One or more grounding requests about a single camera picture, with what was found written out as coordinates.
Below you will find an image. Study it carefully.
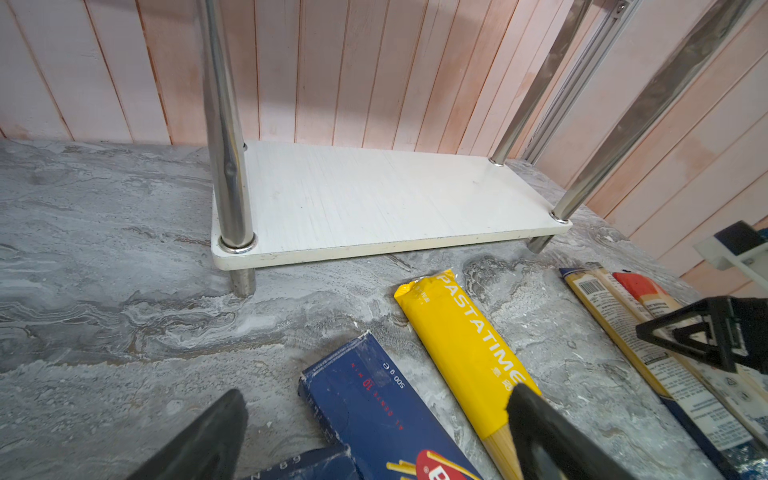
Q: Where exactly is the blue Barilla spaghetti box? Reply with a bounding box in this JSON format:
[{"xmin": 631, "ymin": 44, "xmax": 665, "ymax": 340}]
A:
[{"xmin": 298, "ymin": 332, "xmax": 481, "ymax": 479}]

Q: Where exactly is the blue-end spaghetti bag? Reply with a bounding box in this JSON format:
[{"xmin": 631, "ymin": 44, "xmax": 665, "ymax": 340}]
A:
[{"xmin": 559, "ymin": 263, "xmax": 767, "ymax": 479}]

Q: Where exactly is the yellow Pastatime spaghetti bag left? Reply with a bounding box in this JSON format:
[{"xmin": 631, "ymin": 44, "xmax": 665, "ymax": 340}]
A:
[{"xmin": 394, "ymin": 270, "xmax": 541, "ymax": 479}]

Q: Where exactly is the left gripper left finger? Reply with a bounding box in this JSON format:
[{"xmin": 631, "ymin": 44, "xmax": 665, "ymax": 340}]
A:
[{"xmin": 129, "ymin": 389, "xmax": 248, "ymax": 479}]

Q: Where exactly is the white two-tier shelf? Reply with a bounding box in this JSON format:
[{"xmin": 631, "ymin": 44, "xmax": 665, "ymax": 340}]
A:
[{"xmin": 199, "ymin": 1, "xmax": 749, "ymax": 296}]

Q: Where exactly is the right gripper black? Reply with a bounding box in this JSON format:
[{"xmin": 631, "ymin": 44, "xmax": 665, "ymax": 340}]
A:
[{"xmin": 636, "ymin": 296, "xmax": 767, "ymax": 374}]

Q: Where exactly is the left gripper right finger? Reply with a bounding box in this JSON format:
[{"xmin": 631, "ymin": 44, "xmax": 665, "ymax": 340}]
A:
[{"xmin": 506, "ymin": 384, "xmax": 633, "ymax": 479}]

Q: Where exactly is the red-end spaghetti bag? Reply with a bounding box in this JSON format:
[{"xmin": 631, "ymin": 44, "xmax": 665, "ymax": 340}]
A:
[{"xmin": 612, "ymin": 272, "xmax": 767, "ymax": 443}]

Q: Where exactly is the blue Barilla rigatoni box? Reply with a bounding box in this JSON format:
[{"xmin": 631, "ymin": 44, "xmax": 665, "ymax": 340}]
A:
[{"xmin": 246, "ymin": 445, "xmax": 360, "ymax": 480}]

